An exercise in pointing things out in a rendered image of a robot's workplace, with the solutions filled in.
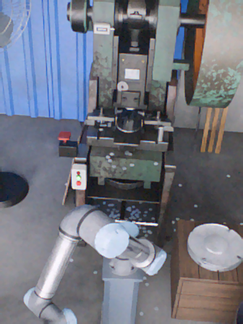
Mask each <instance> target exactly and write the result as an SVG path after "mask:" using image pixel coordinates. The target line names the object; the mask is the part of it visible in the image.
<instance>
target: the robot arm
mask: <svg viewBox="0 0 243 324"><path fill-rule="evenodd" d="M58 231H59V235H58V237H57V239H56V241H55V244H54V246H53V249H52V251H51V254H50V256H49V258H48V260H47V263H46V265H45V268H44V269H43V272H42V274H41V276H40V279H39V282H38V284H37V286H36V287H35V288H31V289H30V290H29V291H28V292H27V293H26V294H25V296H24V302H25V304H26V305H27V307H28V309H29V310H30V311H32V312H33V313H34V314H36V315H37V316H38V317H39V318H40V320H41V321H42V322H43V323H44V324H77V318H76V317H75V315H74V313H73V312H72V311H71V310H69V309H68V308H66V309H64V310H62V311H61V310H60V309H59V308H58V307H57V306H56V305H55V304H54V303H53V302H52V301H51V300H52V298H53V296H54V293H55V291H56V289H57V286H58V285H59V282H60V280H61V277H63V275H64V272H65V270H66V268H67V266H68V264H69V261H70V259H71V257H72V254H73V252H74V249H75V247H76V245H77V243H78V241H80V240H82V239H84V240H85V241H86V242H88V243H89V244H90V245H92V246H93V247H94V248H96V250H97V251H98V252H99V253H100V254H101V255H102V256H104V257H107V259H106V264H107V267H108V269H109V270H110V271H112V272H113V273H115V274H117V275H118V276H129V275H130V274H132V273H134V272H135V271H136V270H137V269H138V268H142V269H143V270H144V271H145V272H146V273H148V274H150V276H152V275H153V274H154V273H155V272H156V271H157V270H159V269H160V268H161V266H162V265H163V263H164V262H165V259H166V253H165V252H164V251H163V249H161V248H160V247H157V246H156V245H155V244H154V243H152V242H151V241H149V240H148V239H146V238H145V237H144V236H142V235H141V234H139V228H138V226H137V225H136V224H134V223H133V222H129V221H125V222H124V221H123V222H120V223H118V222H117V221H115V220H114V219H112V218H110V217H108V216H107V215H106V214H105V213H103V212H102V211H100V210H99V209H98V208H96V207H95V206H92V205H81V206H78V207H76V208H74V209H73V210H71V211H69V212H68V214H66V216H65V217H64V218H63V219H62V220H61V223H60V225H59V228H58Z"/></svg>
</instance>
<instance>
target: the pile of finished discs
mask: <svg viewBox="0 0 243 324"><path fill-rule="evenodd" d="M228 230H229V229H228V228H227V227H225V226H221V225H220V224H217V223H207V224H202V225H201V226H198V227H197V228H195V229H194V230H193V232H191V233H190V235H189V239H188V244H187V246H188V252H189V254H190V256H191V258H192V259H193V260H194V261H195V262H196V263H197V264H198V265H200V266H202V267H204V268H206V269H209V270H214V271H217V270H219V271H228V270H232V269H235V268H237V267H238V266H239V265H240V264H241V263H242V261H243V240H242V238H241V237H240V235H238V233H236V232H235V231H233V230H232V231H231V230H230V231H228Z"/></svg>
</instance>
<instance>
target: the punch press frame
mask: <svg viewBox="0 0 243 324"><path fill-rule="evenodd" d="M120 2H124V8H127V7H128V0H93V6H92V29H93V76H94V77H99V99H98V110H100V107H103V112H105V111H114V107H113V106H112V98H113V94H114V89H112V70H113V49H114V32H115V31H117V30H118V29H119V28H118V18H119V3H120ZM151 4H155V11H154V20H153V34H155V48H154V57H153V71H152V79H151V87H150V93H149V107H148V109H147V111H146V113H147V114H155V115H156V114H157V111H160V112H161V114H163V108H164V101H165V94H166V83H167V82H170V81H171V72H172V67H173V60H174V49H175V43H176V36H178V34H179V27H180V21H181V13H182V3H180V0H147V1H146V9H150V5H151ZM96 22H102V23H111V28H114V30H111V32H109V34H102V33H95V23H96ZM149 42H150V30H149V25H148V30H147V33H146V36H145V40H144V41H142V44H143V45H144V46H149ZM121 43H128V40H126V39H125V37H124V23H123V27H122V28H121ZM125 152H126V151H119V150H118V148H114V147H103V146H94V145H92V149H91V153H90V176H92V177H98V184H100V185H104V184H105V178H110V179H128V180H138V181H144V186H143V187H144V188H146V189H150V184H151V182H160V178H161V166H162V152H161V151H150V150H142V149H136V151H135V152H129V153H131V154H132V155H125ZM110 153H113V154H114V155H110ZM106 156H109V157H110V158H106ZM108 160H112V162H108ZM155 162H156V163H158V165H154V163H155ZM130 164H134V166H130ZM113 165H115V166H116V168H113V167H112V166H113ZM123 167H126V168H127V169H123ZM112 219H114V220H115V221H117V222H118V223H120V222H123V221H124V222H125V221H129V222H133V223H134V224H136V225H143V226H157V222H154V221H137V220H127V219H118V218H112Z"/></svg>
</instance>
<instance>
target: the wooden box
mask: <svg viewBox="0 0 243 324"><path fill-rule="evenodd" d="M207 223H214V222H204V221H188V220H177V223H176V231H175V235H174V243H173V247H172V253H171V260H170V265H171V318H175V319H179V320H196V321H204V322H214V323H229V324H234V319H235V314H236V311H237V309H238V307H239V304H240V302H241V301H242V300H243V261H242V263H241V264H240V265H239V266H238V267H237V268H235V269H232V270H228V271H219V270H217V271H214V270H209V269H206V268H204V267H202V266H200V265H198V264H197V263H196V262H195V261H194V260H193V259H192V258H191V256H190V254H189V252H188V246H187V244H188V239H189V235H190V233H191V232H193V230H194V229H195V228H197V227H198V226H201V225H202V224H207ZM217 224H220V225H221V226H225V227H227V228H228V229H229V230H228V231H230V230H231V231H232V230H233V231H235V232H236V233H238V235H240V237H241V238H242V240H243V225H241V224H232V223H217Z"/></svg>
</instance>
